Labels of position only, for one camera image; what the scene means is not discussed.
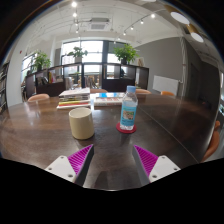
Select right potted green plant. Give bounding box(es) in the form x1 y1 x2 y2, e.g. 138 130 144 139
114 44 138 65

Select orange chair far corner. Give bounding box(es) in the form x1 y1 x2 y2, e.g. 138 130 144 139
161 91 175 96

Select tall bookshelf at left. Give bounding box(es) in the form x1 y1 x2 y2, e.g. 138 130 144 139
0 62 9 114

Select gold pendant lamp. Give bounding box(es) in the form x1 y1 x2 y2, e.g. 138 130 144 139
187 24 204 43
165 5 190 25

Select stack of books left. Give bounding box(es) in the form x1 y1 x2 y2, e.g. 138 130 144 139
57 88 90 109

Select orange chair right side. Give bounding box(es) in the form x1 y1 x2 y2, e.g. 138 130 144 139
202 121 220 161

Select red round coaster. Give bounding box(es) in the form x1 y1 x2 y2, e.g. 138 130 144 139
116 122 137 134

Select dark wooden shelf divider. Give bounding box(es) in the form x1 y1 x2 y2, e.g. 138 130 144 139
25 62 149 97

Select white whiteboard panel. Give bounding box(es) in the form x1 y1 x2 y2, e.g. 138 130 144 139
153 76 179 95

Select orange chair far middle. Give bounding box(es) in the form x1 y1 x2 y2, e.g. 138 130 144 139
90 89 108 94

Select left potted green plant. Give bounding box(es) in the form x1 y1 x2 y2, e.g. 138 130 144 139
33 50 51 71

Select potted green plant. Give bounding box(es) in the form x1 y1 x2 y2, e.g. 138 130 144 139
33 50 51 71
68 47 88 63
114 44 138 65

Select cream ceramic cup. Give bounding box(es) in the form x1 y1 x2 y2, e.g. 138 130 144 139
69 107 94 140

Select ceiling air conditioner unit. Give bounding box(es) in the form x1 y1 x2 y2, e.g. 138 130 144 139
89 18 110 30

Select middle potted green plant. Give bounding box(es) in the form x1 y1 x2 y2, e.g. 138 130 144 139
68 47 88 63

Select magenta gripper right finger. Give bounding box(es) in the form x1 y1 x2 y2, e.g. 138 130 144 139
132 145 180 183

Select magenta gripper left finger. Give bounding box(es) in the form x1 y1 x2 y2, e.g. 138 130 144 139
45 145 94 186

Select orange chair far left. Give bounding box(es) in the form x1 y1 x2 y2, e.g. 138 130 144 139
28 94 50 102

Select clear plastic water bottle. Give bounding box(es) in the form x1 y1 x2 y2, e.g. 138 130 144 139
120 85 138 130

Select gold pendant lamp far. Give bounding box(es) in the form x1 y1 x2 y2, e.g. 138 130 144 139
187 24 204 43

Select magazine with blue cover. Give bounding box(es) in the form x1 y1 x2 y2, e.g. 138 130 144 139
94 92 124 106

